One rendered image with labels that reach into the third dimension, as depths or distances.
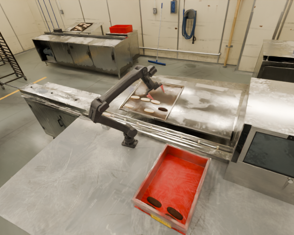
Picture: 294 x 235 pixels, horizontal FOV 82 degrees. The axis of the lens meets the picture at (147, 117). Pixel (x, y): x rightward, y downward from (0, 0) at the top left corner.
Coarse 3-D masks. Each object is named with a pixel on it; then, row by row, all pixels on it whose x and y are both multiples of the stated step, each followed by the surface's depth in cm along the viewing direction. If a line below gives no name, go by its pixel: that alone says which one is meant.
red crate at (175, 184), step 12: (168, 156) 128; (168, 168) 120; (180, 168) 120; (192, 168) 119; (156, 180) 114; (168, 180) 113; (180, 180) 112; (192, 180) 112; (156, 192) 107; (168, 192) 107; (180, 192) 106; (192, 192) 106; (168, 204) 101; (180, 204) 101
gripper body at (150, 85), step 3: (150, 78) 122; (150, 81) 121; (147, 84) 121; (150, 84) 121; (153, 84) 122; (156, 84) 121; (147, 87) 124; (150, 87) 122; (153, 87) 122; (147, 90) 124; (150, 90) 123
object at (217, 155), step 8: (56, 104) 192; (80, 112) 177; (120, 120) 160; (136, 128) 150; (144, 128) 149; (152, 136) 142; (160, 136) 140; (168, 136) 140; (176, 144) 134; (184, 144) 132; (192, 144) 131; (200, 152) 126; (208, 152) 124; (216, 152) 123; (224, 160) 119
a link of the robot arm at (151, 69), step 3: (150, 66) 120; (153, 66) 119; (144, 69) 112; (150, 69) 119; (153, 69) 120; (156, 69) 122; (144, 72) 114; (147, 72) 115; (150, 72) 120; (153, 72) 121; (144, 75) 115; (153, 75) 122
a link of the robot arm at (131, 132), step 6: (96, 102) 104; (90, 108) 106; (96, 108) 101; (90, 114) 107; (96, 114) 103; (96, 120) 105; (102, 120) 109; (108, 120) 113; (114, 120) 118; (114, 126) 119; (120, 126) 123; (126, 126) 127; (126, 132) 129; (132, 132) 131
